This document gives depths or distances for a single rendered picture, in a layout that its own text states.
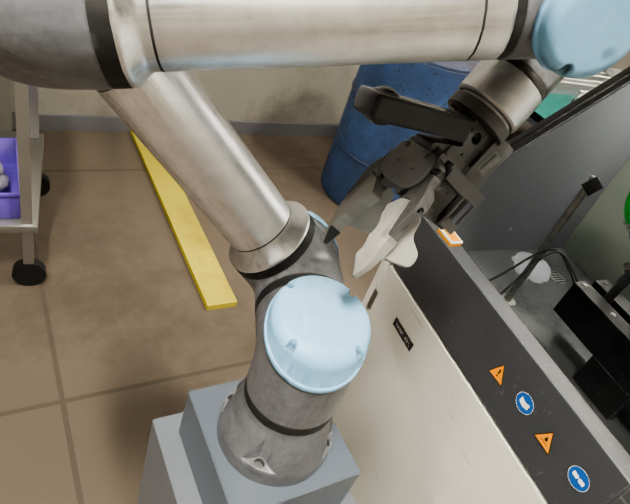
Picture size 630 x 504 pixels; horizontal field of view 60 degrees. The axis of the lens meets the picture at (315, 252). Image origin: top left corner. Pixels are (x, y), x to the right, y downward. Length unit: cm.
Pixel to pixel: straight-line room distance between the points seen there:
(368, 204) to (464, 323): 56
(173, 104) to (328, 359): 29
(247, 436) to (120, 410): 117
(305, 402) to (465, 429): 59
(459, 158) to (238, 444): 42
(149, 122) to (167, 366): 144
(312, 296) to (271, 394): 12
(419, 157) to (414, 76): 199
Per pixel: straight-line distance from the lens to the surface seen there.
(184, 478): 82
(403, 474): 137
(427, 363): 121
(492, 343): 106
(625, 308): 122
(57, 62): 40
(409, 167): 57
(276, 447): 68
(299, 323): 57
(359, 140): 273
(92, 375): 190
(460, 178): 57
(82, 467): 174
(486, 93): 57
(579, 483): 100
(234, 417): 70
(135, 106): 55
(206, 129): 57
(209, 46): 39
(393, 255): 55
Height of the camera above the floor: 153
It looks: 37 degrees down
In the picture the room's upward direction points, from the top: 21 degrees clockwise
